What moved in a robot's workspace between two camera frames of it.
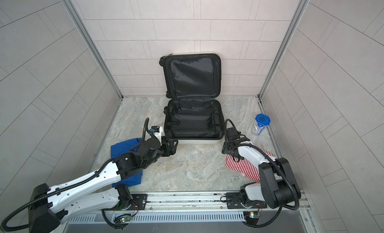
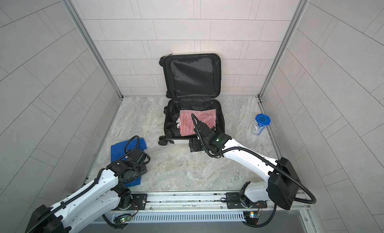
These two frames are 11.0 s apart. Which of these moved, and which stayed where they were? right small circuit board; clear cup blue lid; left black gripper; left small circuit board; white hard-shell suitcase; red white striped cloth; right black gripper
Moved: right black gripper; red white striped cloth; left black gripper
Stayed: white hard-shell suitcase; clear cup blue lid; left small circuit board; right small circuit board
